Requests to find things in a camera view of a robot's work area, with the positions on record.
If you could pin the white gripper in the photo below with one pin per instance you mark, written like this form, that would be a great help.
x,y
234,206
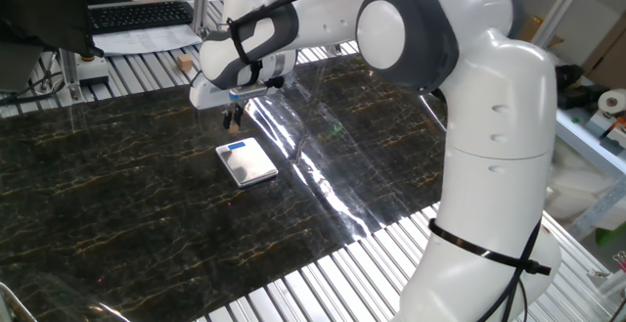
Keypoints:
x,y
208,96

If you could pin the small wooden cube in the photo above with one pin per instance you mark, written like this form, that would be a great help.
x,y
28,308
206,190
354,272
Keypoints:
x,y
185,62
234,127

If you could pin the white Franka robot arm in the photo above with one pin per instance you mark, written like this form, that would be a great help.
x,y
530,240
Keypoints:
x,y
489,141

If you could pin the silver digital scale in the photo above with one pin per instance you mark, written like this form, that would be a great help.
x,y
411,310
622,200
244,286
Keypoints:
x,y
252,165

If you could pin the black bulky object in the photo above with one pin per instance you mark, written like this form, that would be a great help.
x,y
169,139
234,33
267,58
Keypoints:
x,y
582,98
568,76

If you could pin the green plastic object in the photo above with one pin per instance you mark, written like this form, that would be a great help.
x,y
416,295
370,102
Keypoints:
x,y
613,234

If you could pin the white paper sheet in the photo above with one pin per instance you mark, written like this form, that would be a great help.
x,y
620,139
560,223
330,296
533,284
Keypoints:
x,y
147,40

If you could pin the black marble pattern mat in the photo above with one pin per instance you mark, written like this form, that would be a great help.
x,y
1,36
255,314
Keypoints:
x,y
122,190

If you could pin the black keyboard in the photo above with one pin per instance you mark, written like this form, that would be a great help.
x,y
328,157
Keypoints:
x,y
142,16

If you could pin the white emergency stop box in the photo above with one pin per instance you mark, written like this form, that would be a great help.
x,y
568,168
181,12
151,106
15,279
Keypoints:
x,y
93,71

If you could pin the black cloth cover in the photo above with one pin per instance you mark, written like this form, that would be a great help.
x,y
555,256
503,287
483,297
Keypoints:
x,y
44,9

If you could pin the brown cardboard box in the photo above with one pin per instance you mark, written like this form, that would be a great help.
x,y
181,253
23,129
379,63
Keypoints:
x,y
538,33

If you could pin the white plastic bag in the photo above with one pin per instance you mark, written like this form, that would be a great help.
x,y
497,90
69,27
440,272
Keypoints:
x,y
577,180

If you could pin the aluminium shelf beam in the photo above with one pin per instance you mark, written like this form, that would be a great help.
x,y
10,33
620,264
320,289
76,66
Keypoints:
x,y
596,146

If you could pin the blue grey small box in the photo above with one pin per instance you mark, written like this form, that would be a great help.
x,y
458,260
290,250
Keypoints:
x,y
599,124

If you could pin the white paper towel roll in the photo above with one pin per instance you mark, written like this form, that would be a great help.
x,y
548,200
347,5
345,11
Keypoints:
x,y
613,101

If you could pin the brown cardboard panel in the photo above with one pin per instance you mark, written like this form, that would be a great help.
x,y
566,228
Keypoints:
x,y
611,62

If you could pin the grey orange device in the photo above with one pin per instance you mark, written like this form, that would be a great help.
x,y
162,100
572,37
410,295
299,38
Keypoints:
x,y
617,135

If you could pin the tall aluminium post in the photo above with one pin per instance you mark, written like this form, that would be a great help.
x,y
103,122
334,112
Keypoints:
x,y
200,4

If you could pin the short aluminium post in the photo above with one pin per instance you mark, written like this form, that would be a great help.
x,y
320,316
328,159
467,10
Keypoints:
x,y
71,75

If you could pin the slanted aluminium post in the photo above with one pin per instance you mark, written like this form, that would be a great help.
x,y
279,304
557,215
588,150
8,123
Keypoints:
x,y
562,6

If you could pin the aluminium frame leg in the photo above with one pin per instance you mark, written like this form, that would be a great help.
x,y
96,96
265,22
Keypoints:
x,y
599,209

